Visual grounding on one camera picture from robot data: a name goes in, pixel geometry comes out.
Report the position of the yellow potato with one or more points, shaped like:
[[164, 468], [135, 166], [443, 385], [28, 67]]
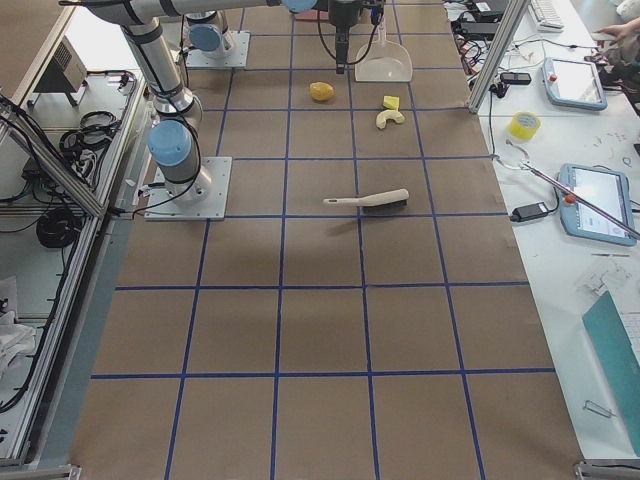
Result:
[[321, 91]]

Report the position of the yellow tape roll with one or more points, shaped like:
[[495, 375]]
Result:
[[524, 125]]

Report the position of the grey metal box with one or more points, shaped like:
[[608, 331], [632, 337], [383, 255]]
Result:
[[65, 74]]

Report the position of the aluminium frame post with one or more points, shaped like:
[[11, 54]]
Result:
[[504, 35]]

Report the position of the upper teach pendant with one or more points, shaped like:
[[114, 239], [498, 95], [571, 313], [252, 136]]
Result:
[[573, 84]]

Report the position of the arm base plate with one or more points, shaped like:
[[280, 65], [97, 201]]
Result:
[[205, 199], [212, 49]]

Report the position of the white plastic dustpan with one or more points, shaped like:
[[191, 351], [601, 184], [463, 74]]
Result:
[[384, 60]]

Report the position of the pale apple slice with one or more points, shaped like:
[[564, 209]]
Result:
[[387, 115]]

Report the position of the teach pendant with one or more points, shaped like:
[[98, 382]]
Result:
[[605, 188], [573, 84]]

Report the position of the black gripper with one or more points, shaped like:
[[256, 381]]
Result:
[[342, 15]]

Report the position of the yellow green sponge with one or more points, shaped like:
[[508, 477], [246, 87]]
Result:
[[391, 102]]

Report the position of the black power adapter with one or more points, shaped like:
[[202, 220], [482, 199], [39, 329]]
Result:
[[530, 212]]

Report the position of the lower teach pendant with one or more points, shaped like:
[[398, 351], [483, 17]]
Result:
[[605, 188]]

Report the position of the teal cutting mat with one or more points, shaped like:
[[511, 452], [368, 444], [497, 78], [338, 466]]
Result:
[[617, 358]]

